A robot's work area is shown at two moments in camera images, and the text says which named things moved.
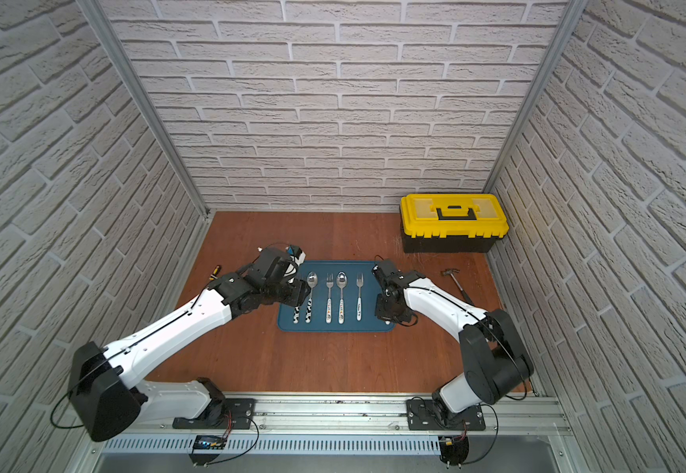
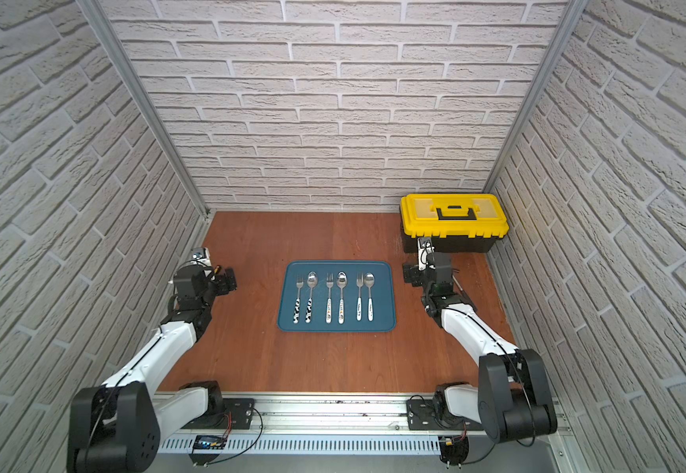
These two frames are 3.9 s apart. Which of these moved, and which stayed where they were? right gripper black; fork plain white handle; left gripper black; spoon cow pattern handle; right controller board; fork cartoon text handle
Moved: right gripper black; left gripper black
Stayed: right controller board; spoon cow pattern handle; fork cartoon text handle; fork plain white handle
